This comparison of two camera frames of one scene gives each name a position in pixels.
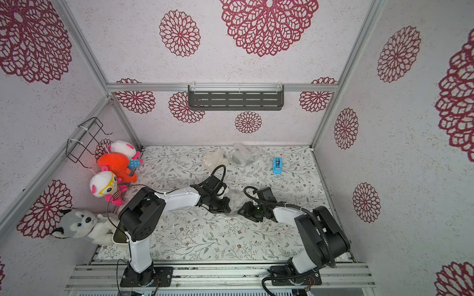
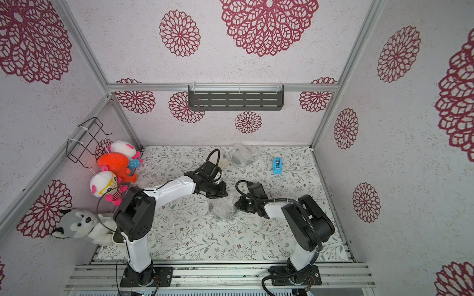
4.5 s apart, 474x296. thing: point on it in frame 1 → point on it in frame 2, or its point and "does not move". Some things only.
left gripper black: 226,208 → 223,192
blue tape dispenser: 278,166 does not move
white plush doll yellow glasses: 106,184 does not move
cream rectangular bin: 118,237 does not move
